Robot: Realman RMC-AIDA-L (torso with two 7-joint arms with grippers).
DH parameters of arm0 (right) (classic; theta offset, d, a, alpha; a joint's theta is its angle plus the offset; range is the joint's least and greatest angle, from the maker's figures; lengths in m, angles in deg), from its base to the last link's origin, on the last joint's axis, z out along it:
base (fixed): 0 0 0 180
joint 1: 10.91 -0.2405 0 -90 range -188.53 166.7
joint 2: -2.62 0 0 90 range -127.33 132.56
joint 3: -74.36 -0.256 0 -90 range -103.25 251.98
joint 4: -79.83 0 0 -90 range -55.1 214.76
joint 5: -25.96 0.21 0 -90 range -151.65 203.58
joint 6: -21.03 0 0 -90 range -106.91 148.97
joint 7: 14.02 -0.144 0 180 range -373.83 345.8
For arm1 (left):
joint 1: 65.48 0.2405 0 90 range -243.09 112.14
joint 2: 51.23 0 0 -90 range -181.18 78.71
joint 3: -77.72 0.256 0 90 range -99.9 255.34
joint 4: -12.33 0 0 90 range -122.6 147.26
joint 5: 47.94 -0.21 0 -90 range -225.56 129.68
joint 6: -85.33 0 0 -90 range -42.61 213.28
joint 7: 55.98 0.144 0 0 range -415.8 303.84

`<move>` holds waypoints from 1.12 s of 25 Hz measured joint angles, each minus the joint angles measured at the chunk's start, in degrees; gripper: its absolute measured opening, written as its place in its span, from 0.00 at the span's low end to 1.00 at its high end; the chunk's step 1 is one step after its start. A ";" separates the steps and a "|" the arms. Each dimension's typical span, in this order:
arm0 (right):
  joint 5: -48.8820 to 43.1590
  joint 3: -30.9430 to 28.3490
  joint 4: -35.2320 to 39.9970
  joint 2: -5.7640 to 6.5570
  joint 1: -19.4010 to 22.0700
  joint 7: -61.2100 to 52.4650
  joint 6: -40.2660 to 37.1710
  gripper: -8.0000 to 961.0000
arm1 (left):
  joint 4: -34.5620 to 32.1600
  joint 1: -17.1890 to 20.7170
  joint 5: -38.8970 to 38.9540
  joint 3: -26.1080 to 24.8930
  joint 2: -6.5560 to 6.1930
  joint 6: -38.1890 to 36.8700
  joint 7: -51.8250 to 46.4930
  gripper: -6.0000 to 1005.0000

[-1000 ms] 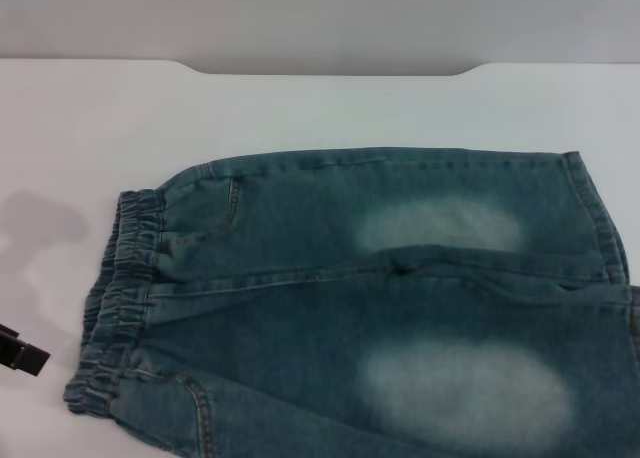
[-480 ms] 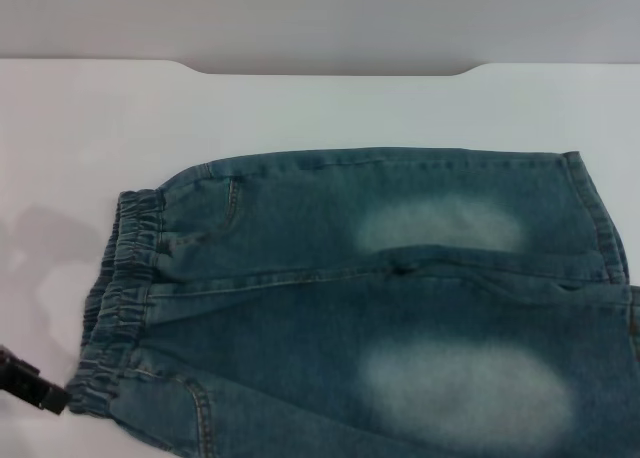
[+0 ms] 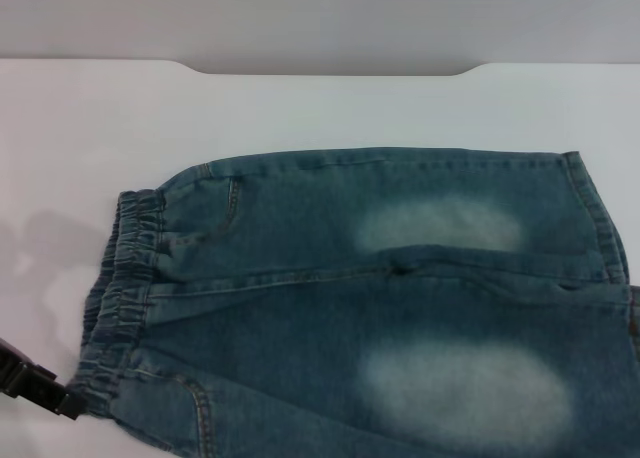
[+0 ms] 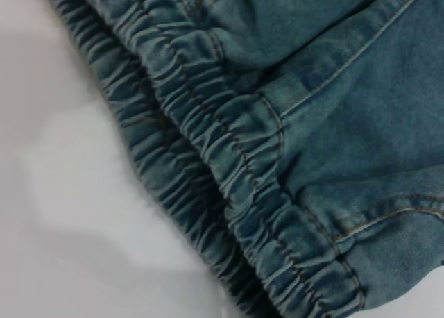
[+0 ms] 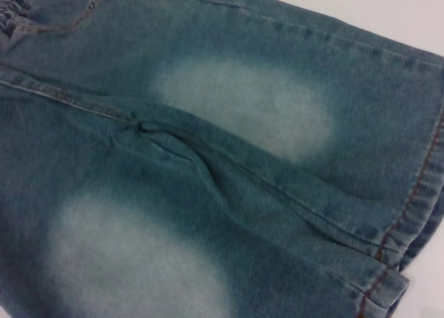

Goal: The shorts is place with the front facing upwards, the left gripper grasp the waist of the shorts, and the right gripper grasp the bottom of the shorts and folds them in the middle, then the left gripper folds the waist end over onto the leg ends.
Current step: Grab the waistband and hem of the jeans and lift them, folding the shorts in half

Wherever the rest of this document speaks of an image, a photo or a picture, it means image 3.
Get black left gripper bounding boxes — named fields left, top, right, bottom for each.
left=0, top=335, right=87, bottom=422

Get blue denim shorts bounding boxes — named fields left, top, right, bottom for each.
left=64, top=147, right=640, bottom=458

